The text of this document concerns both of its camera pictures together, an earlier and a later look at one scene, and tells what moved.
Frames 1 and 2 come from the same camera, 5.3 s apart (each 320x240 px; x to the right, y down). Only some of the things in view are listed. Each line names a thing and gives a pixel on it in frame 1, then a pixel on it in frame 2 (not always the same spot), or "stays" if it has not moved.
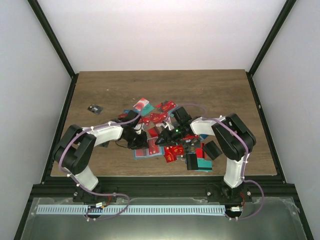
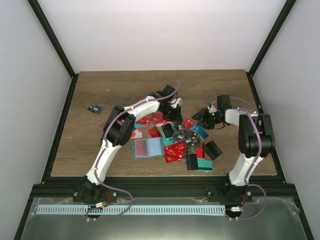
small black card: x=95 y=109 stays
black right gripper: x=167 y=138 to x=202 y=114
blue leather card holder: x=152 y=149 stays
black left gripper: x=142 y=144 to x=174 y=117
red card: x=142 y=152 stays
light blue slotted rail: x=134 y=209 stays
